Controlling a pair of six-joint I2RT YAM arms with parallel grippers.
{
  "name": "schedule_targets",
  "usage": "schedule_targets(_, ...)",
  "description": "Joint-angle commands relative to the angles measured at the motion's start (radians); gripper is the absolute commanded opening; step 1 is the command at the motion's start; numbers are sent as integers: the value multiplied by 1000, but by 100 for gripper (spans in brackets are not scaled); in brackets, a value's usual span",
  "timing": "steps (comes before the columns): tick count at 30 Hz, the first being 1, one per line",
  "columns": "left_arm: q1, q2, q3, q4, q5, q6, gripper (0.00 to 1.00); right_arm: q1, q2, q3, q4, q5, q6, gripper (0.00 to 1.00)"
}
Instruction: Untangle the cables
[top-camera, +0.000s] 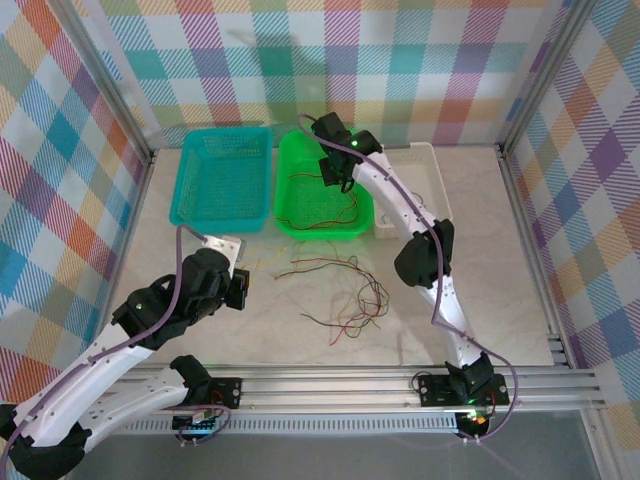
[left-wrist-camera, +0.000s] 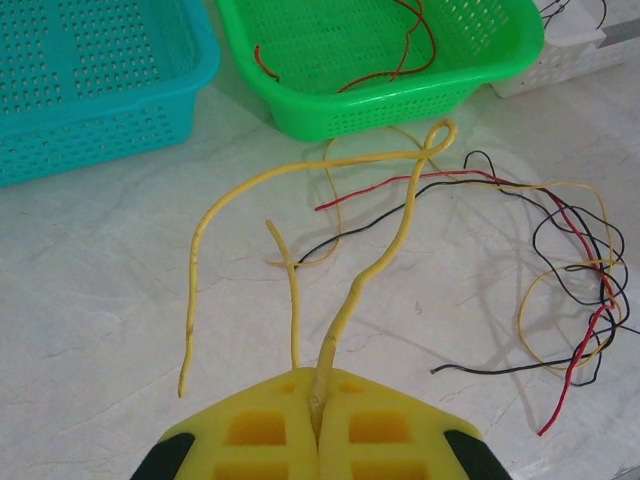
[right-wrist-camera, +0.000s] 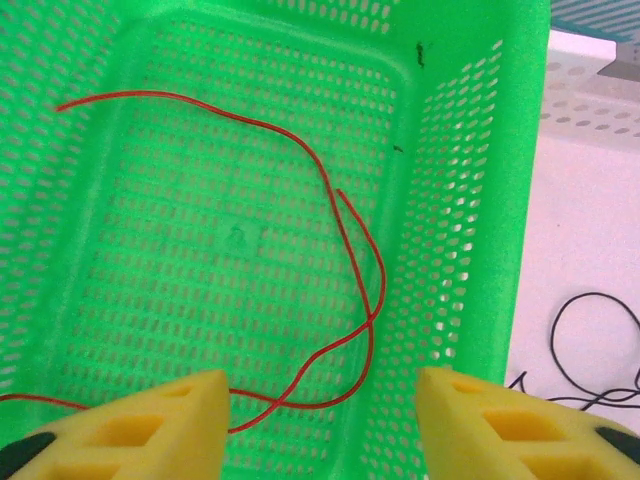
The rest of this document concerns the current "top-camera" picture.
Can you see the teal plastic basket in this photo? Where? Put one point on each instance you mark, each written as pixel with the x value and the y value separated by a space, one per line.
pixel 220 175

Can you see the aluminium frame post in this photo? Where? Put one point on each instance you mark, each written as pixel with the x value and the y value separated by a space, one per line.
pixel 543 75
pixel 105 75

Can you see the aluminium side rail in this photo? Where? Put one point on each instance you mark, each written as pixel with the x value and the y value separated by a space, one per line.
pixel 534 250
pixel 124 250

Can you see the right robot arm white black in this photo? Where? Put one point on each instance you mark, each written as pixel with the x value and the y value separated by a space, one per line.
pixel 390 195

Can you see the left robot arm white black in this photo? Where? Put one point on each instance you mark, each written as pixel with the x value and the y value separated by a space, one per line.
pixel 75 385

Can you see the controller board with LED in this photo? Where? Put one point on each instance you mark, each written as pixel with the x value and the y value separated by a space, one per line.
pixel 197 427
pixel 475 419

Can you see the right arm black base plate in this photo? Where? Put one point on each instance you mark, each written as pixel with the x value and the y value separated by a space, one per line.
pixel 435 390

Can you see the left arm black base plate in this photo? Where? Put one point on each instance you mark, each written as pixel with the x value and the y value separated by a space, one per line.
pixel 230 392

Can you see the green plastic basket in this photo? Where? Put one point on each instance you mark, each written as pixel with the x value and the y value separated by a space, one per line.
pixel 310 200

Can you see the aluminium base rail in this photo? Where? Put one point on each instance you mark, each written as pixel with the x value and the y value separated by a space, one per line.
pixel 325 387

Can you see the white plastic basket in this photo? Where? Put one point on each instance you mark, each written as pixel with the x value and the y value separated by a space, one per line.
pixel 425 175

